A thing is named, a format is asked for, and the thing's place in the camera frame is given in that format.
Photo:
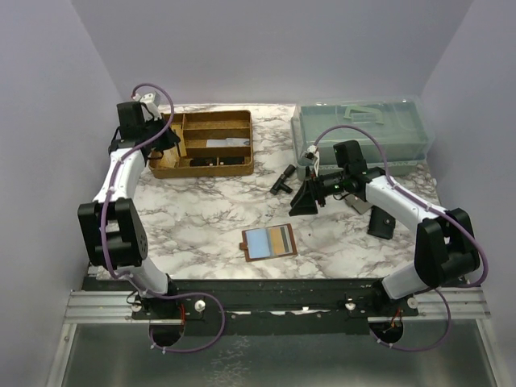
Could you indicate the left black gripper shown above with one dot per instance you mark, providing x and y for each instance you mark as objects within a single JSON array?
[{"x": 170, "y": 140}]

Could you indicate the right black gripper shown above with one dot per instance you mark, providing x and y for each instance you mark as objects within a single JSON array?
[{"x": 305, "y": 201}]

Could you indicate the striped gold credit card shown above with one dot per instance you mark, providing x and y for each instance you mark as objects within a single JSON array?
[{"x": 178, "y": 130}]

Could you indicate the brown leather card holder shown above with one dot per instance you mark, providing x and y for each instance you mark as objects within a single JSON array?
[{"x": 243, "y": 244}]

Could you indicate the blue credit card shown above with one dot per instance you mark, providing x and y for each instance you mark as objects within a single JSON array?
[{"x": 258, "y": 244}]

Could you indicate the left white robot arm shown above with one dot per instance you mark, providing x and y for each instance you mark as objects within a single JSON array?
[{"x": 113, "y": 233}]

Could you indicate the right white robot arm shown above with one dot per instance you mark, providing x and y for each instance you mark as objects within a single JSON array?
[{"x": 443, "y": 251}]

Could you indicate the grey card wallet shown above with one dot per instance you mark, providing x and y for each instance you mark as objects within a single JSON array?
[{"x": 360, "y": 206}]

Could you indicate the white card in tray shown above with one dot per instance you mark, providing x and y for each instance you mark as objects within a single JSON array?
[{"x": 228, "y": 143}]

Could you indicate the black T-shaped pipe fitting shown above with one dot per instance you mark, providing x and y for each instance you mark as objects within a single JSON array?
[{"x": 280, "y": 184}]

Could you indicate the black item in tray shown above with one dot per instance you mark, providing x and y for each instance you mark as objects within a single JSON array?
[{"x": 216, "y": 161}]

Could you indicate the brown cork organizer tray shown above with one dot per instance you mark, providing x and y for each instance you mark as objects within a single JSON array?
[{"x": 198, "y": 128}]

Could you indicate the black snap wallet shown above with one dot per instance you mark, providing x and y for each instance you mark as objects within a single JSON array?
[{"x": 381, "y": 224}]

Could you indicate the clear lidded plastic box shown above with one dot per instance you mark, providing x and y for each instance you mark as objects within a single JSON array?
[{"x": 396, "y": 124}]

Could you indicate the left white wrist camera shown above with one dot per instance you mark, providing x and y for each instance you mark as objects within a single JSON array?
[{"x": 150, "y": 105}]

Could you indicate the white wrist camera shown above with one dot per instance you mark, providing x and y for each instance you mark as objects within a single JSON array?
[
  {"x": 150, "y": 105},
  {"x": 312, "y": 158}
]

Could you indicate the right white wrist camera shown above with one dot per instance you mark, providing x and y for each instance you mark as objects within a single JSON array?
[{"x": 312, "y": 158}]

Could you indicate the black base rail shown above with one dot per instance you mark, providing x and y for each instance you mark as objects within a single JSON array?
[{"x": 245, "y": 307}]

